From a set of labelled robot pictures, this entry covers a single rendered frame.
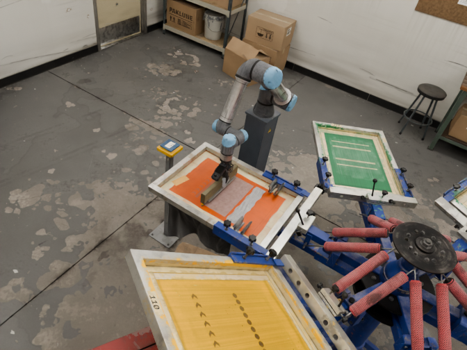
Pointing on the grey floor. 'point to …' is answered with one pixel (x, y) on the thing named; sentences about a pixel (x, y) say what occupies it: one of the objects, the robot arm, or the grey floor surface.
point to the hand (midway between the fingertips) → (219, 185)
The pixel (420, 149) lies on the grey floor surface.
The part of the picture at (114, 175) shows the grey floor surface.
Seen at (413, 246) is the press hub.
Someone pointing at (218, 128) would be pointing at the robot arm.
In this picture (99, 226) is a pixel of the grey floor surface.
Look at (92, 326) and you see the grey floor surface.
